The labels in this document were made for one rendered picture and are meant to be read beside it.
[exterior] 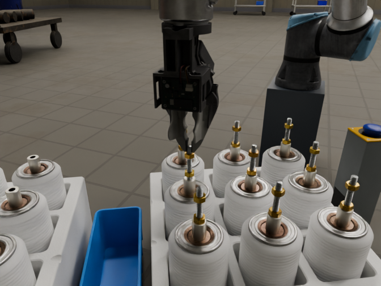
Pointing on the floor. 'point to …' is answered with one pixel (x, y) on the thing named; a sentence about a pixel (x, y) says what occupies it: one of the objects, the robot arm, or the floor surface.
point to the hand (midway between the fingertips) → (190, 142)
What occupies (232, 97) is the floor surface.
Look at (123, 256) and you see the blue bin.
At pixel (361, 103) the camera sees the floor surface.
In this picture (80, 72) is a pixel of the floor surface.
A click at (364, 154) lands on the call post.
